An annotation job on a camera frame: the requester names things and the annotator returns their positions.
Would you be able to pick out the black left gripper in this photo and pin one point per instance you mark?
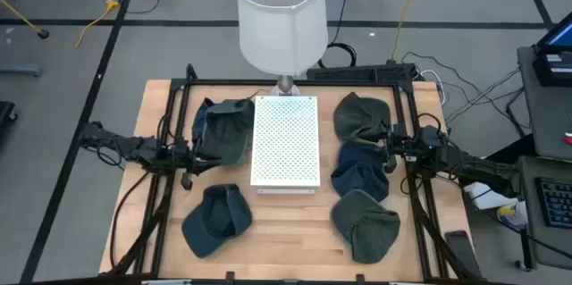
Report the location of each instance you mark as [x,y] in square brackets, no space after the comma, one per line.
[185,155]

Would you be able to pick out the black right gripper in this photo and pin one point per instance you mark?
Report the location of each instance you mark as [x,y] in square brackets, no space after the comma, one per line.
[397,146]

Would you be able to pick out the dark green baseball cap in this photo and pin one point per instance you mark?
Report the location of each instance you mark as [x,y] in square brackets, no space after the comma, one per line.
[230,128]
[366,227]
[359,117]

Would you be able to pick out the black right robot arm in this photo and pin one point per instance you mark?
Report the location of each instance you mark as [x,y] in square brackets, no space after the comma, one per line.
[469,166]

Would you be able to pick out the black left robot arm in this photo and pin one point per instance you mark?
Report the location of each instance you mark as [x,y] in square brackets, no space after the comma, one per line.
[134,148]

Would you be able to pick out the black vented electronics box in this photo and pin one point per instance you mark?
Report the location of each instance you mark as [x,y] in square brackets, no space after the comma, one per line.
[357,72]

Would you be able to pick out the white perforated metal shelf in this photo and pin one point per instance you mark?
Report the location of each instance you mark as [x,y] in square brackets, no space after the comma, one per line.
[286,142]

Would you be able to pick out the white paper box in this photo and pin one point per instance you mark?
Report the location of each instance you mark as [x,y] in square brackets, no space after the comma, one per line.
[487,198]

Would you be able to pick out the white yellow wipes container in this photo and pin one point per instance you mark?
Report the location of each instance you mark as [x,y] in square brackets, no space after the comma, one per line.
[514,215]

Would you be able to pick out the table lamp white shade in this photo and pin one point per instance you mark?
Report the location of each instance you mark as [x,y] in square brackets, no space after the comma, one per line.
[281,21]

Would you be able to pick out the grey monitor desk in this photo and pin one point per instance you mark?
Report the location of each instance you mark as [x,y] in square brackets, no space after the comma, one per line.
[549,115]

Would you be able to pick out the grey keyboard desk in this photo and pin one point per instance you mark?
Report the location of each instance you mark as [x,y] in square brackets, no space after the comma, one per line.
[532,231]

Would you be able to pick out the black desktop device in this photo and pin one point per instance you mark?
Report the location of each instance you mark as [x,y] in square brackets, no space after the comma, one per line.
[547,75]

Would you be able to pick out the black computer keyboard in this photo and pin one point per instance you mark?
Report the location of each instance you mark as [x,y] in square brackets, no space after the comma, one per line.
[556,202]

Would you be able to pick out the black wheeled base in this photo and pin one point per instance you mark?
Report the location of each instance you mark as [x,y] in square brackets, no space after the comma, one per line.
[6,113]

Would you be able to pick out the grey table foot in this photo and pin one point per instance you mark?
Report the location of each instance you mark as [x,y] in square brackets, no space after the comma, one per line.
[20,70]

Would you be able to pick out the black computer monitor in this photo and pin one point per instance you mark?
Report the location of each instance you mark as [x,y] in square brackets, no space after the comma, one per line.
[561,35]

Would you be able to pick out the black aluminium frame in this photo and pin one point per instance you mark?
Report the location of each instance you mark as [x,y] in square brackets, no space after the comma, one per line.
[290,82]

